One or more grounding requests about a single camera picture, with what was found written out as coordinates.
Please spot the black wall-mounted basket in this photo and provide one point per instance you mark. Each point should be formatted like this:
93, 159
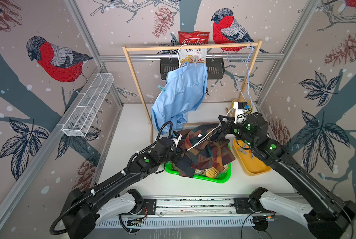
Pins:
216, 68

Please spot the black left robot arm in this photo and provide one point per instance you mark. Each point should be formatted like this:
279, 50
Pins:
140, 165

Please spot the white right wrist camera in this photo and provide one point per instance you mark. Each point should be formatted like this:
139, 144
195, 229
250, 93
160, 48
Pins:
241, 115

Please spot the light blue long-sleeve shirt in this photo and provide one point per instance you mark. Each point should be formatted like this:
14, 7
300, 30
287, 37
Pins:
184, 92

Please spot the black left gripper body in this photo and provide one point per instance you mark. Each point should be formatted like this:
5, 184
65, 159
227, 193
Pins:
177, 153

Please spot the yellow plastic tray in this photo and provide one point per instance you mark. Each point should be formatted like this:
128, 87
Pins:
251, 167

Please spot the aluminium frame corner post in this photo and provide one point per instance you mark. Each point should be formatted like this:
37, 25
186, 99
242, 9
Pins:
85, 33

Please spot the white wire mesh shelf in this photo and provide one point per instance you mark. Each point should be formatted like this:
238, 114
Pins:
84, 114

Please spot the white cassava chips bag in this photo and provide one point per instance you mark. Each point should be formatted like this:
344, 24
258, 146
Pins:
198, 55

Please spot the yellow plaid long-sleeve shirt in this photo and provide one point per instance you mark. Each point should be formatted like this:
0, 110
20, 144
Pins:
211, 173

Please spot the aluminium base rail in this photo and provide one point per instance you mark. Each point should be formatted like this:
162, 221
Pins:
196, 206

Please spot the red Chuba chips bag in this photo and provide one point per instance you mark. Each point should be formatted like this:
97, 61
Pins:
193, 38

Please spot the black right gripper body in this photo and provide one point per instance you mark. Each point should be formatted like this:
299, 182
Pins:
232, 128

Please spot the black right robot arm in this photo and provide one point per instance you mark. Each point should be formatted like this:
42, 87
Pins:
324, 214

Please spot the white wire hanger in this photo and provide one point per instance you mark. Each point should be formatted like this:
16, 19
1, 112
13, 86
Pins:
209, 135
183, 56

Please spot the green plastic mesh basket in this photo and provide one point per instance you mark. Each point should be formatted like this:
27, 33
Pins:
228, 176

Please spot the dark multicolour plaid shirt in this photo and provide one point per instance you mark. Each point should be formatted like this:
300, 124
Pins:
214, 152

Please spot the teal clothespin on blue shirt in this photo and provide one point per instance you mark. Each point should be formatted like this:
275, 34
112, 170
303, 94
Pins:
161, 88

